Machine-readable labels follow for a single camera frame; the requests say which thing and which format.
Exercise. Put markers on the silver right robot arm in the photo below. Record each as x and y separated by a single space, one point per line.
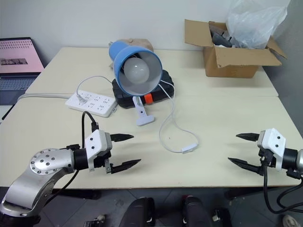
290 158

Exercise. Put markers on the white light bulb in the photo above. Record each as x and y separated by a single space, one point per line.
136 70

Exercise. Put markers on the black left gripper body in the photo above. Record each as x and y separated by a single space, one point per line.
100 161

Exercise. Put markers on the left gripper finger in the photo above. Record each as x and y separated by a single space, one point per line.
125 166
122 137

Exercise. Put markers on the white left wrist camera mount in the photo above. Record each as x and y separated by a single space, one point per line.
93 142

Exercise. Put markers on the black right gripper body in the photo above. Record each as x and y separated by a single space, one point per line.
266 158

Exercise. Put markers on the white shoe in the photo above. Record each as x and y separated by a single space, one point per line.
290 221

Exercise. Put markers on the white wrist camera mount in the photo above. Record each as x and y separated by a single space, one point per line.
274 142
93 142

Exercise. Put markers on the dark rounded shape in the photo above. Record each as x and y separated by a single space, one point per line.
142 212

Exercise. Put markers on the clear plastic bag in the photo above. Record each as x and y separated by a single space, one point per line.
253 23

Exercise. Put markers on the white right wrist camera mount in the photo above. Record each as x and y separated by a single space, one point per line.
274 142

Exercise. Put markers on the white power strip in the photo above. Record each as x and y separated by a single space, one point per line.
99 107

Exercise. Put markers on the grey laptop with pink screen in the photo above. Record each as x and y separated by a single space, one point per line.
14 78

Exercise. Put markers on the brown cardboard box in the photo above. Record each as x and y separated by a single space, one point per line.
229 66

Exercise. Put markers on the blue clamp desk lamp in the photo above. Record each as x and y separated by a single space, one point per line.
118 59

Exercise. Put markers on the dark grey items in box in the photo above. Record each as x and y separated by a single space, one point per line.
220 39

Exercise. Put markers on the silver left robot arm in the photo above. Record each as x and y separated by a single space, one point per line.
45 161

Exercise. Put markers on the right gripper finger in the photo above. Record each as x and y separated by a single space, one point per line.
248 136
246 165

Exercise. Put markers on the black case with orange latch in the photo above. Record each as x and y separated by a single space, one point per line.
165 94

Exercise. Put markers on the black chair caster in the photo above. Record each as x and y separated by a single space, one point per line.
221 214

